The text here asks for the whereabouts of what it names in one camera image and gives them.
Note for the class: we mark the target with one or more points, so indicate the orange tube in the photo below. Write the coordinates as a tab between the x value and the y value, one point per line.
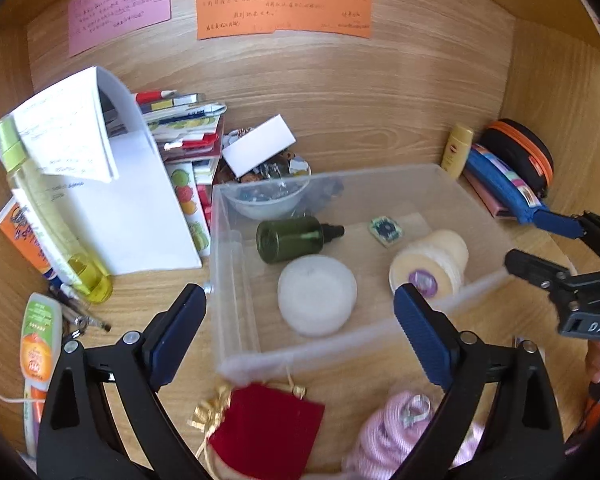
25	240

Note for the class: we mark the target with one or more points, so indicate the stack of colourful booklets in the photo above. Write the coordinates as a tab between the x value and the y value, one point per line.
185	125

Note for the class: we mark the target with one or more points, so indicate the red velvet pouch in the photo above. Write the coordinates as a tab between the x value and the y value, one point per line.
270	425

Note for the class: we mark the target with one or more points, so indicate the fruit print book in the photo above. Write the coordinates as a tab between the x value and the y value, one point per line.
190	210

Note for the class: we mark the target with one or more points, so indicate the white round foam pad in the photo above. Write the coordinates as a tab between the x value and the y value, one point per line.
317	292

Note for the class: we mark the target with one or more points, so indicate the blue pencil case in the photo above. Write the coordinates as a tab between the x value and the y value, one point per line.
500	180

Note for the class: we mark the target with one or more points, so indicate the clear plastic box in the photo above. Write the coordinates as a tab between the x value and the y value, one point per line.
240	310

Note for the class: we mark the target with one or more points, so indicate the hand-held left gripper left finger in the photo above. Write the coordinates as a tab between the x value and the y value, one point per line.
180	332

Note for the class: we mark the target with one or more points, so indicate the yellow-green spray bottle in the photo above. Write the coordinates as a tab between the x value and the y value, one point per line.
87	275

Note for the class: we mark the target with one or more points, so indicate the small yellow bottle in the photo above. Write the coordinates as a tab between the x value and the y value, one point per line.
456	152

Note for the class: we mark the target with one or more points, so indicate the orange paper note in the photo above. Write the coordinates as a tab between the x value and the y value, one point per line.
285	15

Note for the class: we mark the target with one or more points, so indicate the green orange wipes pack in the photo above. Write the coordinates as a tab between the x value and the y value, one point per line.
40	345

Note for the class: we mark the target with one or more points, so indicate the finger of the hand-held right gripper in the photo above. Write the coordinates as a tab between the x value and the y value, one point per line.
530	264
557	223

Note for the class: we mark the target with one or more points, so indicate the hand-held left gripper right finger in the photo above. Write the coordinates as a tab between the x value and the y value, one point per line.
420	330

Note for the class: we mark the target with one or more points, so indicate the black orange zip case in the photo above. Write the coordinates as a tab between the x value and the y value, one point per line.
525	150

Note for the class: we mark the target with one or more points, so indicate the pink notebook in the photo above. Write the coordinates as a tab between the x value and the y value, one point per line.
485	196

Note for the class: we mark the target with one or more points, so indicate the orange marker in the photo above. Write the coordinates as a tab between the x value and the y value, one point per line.
40	396

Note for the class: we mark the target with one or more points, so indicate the white card box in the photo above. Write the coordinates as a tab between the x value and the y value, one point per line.
257	147

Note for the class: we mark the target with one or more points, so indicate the pink paper note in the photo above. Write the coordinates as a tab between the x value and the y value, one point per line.
120	7

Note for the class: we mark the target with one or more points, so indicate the purple green pen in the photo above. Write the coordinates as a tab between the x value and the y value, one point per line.
30	430

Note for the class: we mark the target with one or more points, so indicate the bundle of metal pens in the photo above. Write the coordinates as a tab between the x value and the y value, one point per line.
77	310

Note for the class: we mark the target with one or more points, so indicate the wooden desktop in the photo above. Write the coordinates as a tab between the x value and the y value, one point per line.
150	292

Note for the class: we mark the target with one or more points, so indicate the small green circuit chip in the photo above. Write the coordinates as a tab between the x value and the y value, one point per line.
385	231

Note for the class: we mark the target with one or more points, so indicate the cream tape roll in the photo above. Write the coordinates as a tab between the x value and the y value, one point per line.
430	260

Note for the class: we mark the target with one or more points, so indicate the dark green spray bottle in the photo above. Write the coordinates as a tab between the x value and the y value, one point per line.
290	239

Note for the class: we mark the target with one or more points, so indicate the pile of small trinkets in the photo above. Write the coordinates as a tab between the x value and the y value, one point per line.
275	172

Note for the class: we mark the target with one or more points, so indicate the white folded paper pad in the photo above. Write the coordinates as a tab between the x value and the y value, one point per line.
130	210

